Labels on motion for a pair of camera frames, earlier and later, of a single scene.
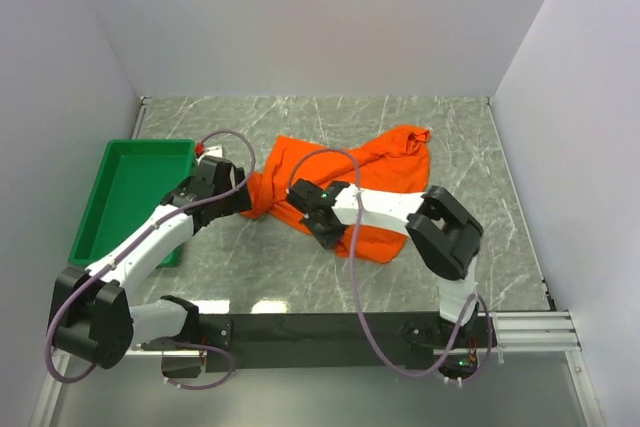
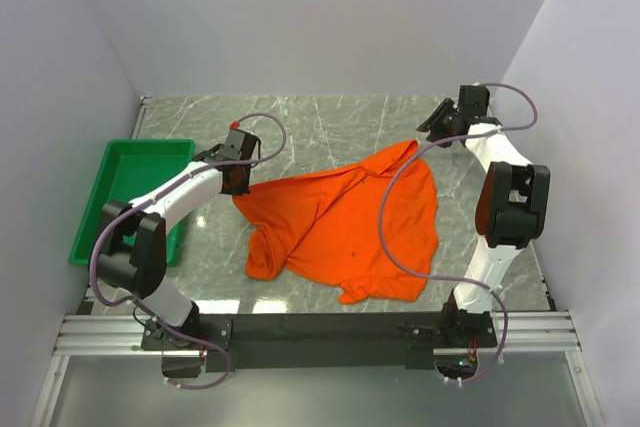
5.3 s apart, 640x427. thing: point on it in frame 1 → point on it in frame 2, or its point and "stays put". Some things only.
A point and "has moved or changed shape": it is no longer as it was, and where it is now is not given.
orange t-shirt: (395, 161) has moved or changed shape
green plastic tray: (132, 179) stays put
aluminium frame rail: (518, 333) stays put
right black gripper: (326, 241) → (433, 123)
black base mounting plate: (324, 342) stays put
